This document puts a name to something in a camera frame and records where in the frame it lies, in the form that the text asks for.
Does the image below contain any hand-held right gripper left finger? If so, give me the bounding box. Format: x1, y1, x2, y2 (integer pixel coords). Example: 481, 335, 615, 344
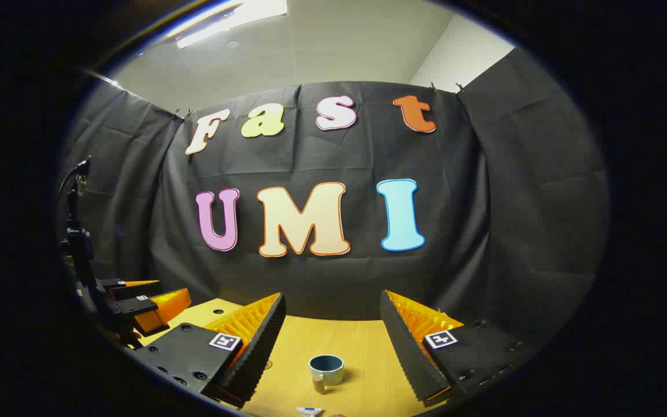
133, 292, 287, 409

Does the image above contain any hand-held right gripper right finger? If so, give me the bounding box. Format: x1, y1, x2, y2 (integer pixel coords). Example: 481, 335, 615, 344
379, 290, 543, 407

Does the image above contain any pale green cup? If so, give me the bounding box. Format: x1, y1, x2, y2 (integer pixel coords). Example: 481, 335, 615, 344
309, 354, 345, 394

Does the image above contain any wooden desktop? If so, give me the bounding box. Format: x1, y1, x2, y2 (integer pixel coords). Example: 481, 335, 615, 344
137, 298, 456, 417

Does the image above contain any black backdrop cloth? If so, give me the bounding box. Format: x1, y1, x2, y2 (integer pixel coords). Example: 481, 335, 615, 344
56, 46, 611, 348

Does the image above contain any ceiling light panel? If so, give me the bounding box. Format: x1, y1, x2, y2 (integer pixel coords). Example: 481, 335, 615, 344
174, 0, 289, 50

